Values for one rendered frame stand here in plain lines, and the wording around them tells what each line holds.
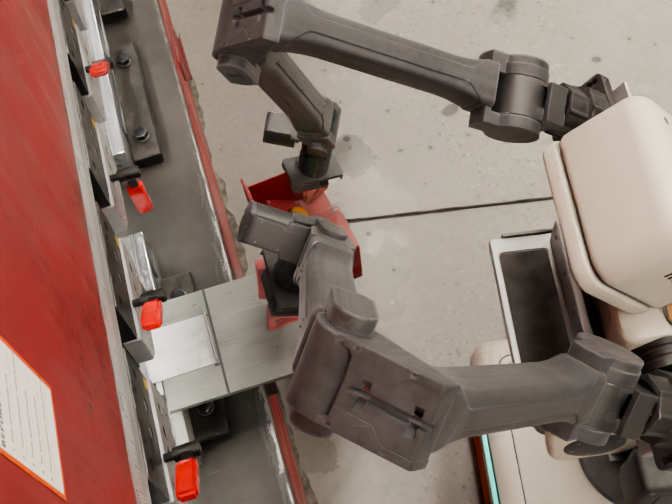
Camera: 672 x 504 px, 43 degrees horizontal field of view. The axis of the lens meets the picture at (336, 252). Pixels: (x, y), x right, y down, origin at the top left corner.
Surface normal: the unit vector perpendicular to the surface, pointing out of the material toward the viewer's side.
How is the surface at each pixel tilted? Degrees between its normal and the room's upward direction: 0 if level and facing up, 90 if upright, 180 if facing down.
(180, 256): 0
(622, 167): 42
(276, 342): 0
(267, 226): 47
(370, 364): 37
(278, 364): 0
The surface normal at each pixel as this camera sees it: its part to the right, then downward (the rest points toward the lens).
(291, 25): 0.37, -0.06
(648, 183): -0.63, -0.35
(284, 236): 0.13, 0.26
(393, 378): -0.33, 0.08
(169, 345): -0.08, -0.51
